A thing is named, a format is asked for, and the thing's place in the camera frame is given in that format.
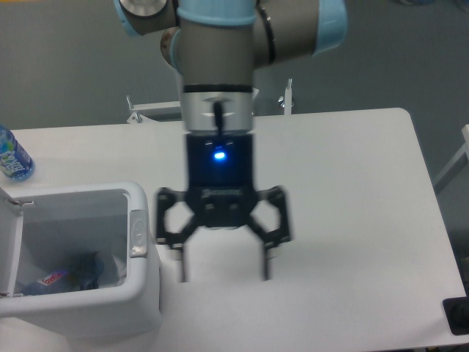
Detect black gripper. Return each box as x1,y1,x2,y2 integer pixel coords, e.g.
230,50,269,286
155,133,292,282

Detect crushed clear plastic bottle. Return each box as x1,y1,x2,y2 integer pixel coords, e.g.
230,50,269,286
20,252,104,296

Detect white paper wrapper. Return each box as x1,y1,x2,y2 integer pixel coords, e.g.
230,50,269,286
111,254,128,287

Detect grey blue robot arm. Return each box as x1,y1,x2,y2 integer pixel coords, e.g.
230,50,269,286
114,1,348,279

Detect white trash can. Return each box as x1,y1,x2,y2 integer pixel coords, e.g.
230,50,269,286
1,181,162,337

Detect blue labelled water bottle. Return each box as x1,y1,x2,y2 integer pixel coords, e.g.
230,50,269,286
1,125,35,181

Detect black clamp at table edge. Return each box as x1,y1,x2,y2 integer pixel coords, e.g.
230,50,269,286
443,296,468,336

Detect white metal frame brackets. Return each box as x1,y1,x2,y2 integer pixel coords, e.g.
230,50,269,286
126,78,295,124

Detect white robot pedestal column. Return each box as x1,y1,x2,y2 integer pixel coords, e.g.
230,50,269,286
160,26,183,75

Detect white frame at right edge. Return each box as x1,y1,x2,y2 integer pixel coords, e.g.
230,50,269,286
433,125,468,194

